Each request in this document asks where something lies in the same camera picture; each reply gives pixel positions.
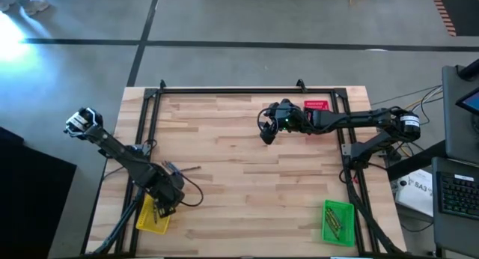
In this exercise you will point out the red plastic basket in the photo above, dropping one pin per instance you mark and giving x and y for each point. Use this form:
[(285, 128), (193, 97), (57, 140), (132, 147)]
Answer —
[(316, 105)]

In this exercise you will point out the grey computer cart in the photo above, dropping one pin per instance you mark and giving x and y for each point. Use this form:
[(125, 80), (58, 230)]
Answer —
[(454, 131)]

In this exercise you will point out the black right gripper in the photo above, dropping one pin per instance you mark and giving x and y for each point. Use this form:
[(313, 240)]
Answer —
[(292, 118)]

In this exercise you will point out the person's shoe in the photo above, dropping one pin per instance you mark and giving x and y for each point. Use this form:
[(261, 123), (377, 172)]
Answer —
[(5, 3), (35, 7)]

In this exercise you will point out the yellow plastic basket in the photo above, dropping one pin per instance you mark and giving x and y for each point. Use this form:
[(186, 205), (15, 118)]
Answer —
[(147, 223)]

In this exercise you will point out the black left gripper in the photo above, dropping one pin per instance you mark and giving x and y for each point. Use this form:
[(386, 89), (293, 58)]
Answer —
[(166, 191)]

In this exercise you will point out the black mat with striped edge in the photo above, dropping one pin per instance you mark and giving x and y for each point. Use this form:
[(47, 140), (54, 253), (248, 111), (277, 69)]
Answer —
[(464, 12)]

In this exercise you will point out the black stand pole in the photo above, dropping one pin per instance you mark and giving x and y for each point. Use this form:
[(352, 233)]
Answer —
[(469, 70)]

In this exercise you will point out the black tablet screen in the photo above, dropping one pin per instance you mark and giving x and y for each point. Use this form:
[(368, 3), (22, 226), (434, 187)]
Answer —
[(472, 102)]

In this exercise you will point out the black aluminium table frame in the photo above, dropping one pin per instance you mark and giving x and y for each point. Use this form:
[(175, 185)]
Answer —
[(243, 90)]

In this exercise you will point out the green plastic basket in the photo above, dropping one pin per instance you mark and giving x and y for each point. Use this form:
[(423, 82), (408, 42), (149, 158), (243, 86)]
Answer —
[(348, 221)]

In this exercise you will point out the white printed box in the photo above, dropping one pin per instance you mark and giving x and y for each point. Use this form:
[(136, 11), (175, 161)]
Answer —
[(415, 199)]

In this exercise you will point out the olive crayon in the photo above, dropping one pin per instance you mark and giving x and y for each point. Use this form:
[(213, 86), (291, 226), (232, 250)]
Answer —
[(154, 214)]

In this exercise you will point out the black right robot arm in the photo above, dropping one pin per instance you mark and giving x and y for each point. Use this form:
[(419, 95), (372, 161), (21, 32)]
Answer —
[(359, 118)]

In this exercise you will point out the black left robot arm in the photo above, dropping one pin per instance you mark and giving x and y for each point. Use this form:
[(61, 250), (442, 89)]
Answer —
[(119, 154)]

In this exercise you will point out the black frame clamp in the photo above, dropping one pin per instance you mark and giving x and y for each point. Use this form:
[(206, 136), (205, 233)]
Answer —
[(300, 84), (162, 84)]

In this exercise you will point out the black metal bar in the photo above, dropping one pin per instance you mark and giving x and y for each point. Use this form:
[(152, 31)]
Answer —
[(415, 159)]

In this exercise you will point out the black cabinet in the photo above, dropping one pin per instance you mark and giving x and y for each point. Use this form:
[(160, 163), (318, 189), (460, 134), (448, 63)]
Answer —
[(33, 199)]

